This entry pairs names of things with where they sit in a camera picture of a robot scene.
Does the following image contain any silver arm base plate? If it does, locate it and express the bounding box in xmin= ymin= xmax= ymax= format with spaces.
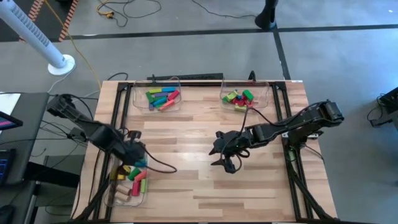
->
xmin=281 ymin=132 xmax=321 ymax=139

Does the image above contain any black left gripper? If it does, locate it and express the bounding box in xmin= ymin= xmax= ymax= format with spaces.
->
xmin=110 ymin=130 xmax=147 ymax=182

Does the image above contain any black hazard striped mat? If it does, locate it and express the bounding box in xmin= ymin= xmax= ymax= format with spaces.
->
xmin=0 ymin=0 xmax=79 ymax=43

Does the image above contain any yellow cord with plug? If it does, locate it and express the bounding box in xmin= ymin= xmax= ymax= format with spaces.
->
xmin=95 ymin=1 xmax=114 ymax=19

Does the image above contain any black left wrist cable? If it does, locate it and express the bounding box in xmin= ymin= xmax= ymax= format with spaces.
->
xmin=142 ymin=148 xmax=178 ymax=174

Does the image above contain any black power strip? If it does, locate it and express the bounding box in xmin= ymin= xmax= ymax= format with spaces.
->
xmin=146 ymin=72 xmax=224 ymax=82

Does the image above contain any black desk base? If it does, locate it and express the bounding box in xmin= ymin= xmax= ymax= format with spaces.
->
xmin=26 ymin=154 xmax=82 ymax=189

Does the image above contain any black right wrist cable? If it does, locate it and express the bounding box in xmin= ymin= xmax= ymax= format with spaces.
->
xmin=220 ymin=105 xmax=284 ymax=174

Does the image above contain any white tower fan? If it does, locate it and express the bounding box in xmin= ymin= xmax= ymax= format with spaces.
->
xmin=0 ymin=0 xmax=76 ymax=77

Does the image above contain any orange cylinder block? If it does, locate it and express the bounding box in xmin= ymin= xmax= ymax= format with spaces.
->
xmin=134 ymin=170 xmax=148 ymax=183

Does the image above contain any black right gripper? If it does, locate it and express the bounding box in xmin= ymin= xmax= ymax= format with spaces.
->
xmin=208 ymin=130 xmax=256 ymax=174

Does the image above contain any black floor cable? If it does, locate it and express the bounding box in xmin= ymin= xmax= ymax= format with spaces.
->
xmin=108 ymin=0 xmax=162 ymax=28
xmin=191 ymin=0 xmax=259 ymax=19

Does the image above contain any white paper sheet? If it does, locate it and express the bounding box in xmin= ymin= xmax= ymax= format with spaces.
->
xmin=0 ymin=92 xmax=22 ymax=116

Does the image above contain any black equipment box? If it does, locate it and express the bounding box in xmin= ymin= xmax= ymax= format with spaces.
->
xmin=366 ymin=86 xmax=398 ymax=128

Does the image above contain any clear plastic bin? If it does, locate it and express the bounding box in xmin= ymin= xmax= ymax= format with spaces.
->
xmin=219 ymin=80 xmax=271 ymax=113
xmin=132 ymin=76 xmax=182 ymax=113
xmin=104 ymin=152 xmax=150 ymax=208

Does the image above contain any black backlit keyboard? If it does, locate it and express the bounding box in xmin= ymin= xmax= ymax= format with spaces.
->
xmin=0 ymin=148 xmax=17 ymax=187

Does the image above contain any monitor with pink screen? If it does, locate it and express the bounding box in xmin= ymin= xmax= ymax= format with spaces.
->
xmin=0 ymin=110 xmax=24 ymax=131

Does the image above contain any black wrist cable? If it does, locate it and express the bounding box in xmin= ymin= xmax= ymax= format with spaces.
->
xmin=142 ymin=148 xmax=178 ymax=174
xmin=220 ymin=105 xmax=284 ymax=174

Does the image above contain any gray side desk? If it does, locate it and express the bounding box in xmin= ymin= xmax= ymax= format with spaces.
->
xmin=0 ymin=91 xmax=50 ymax=187

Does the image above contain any yellow floor cable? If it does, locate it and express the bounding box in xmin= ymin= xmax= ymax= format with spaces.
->
xmin=43 ymin=0 xmax=102 ymax=91

